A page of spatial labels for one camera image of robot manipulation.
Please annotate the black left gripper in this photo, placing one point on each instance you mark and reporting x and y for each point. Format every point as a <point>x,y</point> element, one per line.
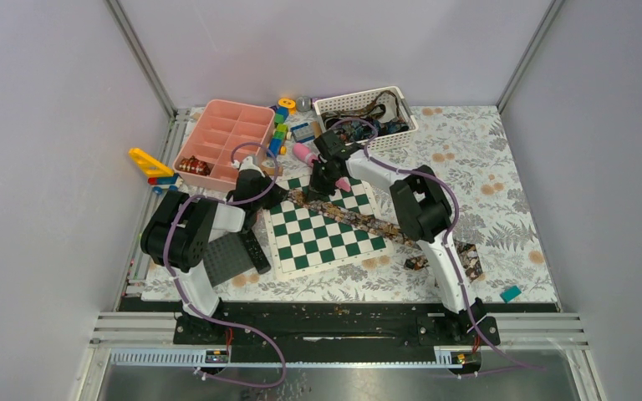
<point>277,194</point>

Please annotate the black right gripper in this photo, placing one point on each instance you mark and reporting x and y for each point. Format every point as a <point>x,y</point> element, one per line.
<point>318,190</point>

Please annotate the pink divided organizer tray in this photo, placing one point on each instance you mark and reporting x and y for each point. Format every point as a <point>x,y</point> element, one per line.
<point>224,132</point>

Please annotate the white perforated plastic basket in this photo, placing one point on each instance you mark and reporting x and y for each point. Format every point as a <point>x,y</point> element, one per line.
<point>367,107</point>

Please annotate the brown floral patterned tie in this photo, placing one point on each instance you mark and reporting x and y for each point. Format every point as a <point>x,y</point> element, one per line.
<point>467,252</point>

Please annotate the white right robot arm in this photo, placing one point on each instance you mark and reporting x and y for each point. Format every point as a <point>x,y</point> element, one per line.
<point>421,208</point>

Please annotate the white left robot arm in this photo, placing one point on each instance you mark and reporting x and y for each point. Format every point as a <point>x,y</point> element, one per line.
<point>182,226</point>

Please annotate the wooden arch block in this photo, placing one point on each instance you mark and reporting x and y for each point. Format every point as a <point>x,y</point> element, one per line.
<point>271,169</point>

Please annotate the wooden rectangular block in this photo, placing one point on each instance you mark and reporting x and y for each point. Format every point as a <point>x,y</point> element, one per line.
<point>317,130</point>

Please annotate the blue grey lego brick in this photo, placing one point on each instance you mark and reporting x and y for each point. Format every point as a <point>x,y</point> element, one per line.
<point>303,133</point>

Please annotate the blue patterned tie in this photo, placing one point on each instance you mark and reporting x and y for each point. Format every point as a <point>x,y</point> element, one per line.
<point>354,131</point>

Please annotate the rolled red patterned tie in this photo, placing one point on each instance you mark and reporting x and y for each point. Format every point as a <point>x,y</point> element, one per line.
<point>194,166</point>

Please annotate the purple glitter microphone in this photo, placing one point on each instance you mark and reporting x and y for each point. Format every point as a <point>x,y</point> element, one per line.
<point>304,104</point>

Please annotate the black microphone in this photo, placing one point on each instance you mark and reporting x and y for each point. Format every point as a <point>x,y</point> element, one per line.
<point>255,252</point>

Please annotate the colourful lego block vehicle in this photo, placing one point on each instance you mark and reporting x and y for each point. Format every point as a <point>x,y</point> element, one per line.
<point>282,110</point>

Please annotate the green white chessboard mat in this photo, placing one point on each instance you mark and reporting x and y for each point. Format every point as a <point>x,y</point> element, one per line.
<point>304,242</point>

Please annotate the grey lego baseplate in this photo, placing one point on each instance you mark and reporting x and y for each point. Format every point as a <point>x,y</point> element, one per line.
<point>225,258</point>

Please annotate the yellow toy crane car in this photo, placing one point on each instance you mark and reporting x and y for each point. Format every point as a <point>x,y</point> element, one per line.
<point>161,178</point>

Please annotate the small teal block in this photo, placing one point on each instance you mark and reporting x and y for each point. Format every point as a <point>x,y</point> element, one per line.
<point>510,294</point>

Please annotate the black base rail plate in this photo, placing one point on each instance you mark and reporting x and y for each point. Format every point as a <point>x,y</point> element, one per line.
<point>326,332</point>

